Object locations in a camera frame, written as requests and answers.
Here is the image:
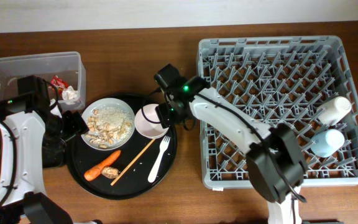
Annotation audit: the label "brown food scrap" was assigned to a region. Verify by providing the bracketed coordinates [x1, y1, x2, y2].
[101, 167, 119, 179]

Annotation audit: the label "round black serving tray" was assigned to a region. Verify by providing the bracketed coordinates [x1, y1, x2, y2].
[65, 93, 177, 200]

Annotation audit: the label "rice and peanut scraps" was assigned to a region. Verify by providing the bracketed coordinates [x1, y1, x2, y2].
[83, 106, 134, 150]

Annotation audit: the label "light blue cup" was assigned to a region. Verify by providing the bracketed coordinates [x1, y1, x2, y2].
[311, 129, 345, 157]

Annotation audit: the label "red snack wrapper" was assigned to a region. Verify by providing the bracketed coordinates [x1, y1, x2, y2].
[50, 75, 69, 95]

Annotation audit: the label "grey plastic dishwasher rack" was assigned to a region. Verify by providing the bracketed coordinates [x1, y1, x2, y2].
[196, 35, 358, 187]

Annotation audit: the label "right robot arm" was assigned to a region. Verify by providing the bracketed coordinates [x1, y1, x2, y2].
[154, 64, 308, 223]

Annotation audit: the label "white plastic fork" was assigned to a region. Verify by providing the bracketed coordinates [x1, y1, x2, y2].
[147, 136, 170, 183]

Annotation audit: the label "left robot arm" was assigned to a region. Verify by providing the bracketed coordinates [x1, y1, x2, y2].
[0, 75, 89, 223]

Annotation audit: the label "wooden chopstick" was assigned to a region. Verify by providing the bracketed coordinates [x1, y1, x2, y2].
[110, 139, 155, 186]

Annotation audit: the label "pink bowl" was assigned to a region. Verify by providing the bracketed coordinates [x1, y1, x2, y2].
[134, 103, 168, 139]

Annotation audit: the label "white tissue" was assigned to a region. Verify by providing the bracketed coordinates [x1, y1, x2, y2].
[62, 86, 78, 100]

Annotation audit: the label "clear plastic waste bin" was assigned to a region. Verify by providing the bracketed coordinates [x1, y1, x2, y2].
[0, 52, 86, 111]

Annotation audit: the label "small white cup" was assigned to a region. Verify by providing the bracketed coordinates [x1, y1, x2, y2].
[317, 96, 352, 126]

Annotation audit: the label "orange carrot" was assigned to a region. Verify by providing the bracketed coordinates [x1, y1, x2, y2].
[84, 150, 121, 181]

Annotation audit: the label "grey plate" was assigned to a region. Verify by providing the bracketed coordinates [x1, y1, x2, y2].
[81, 98, 135, 151]

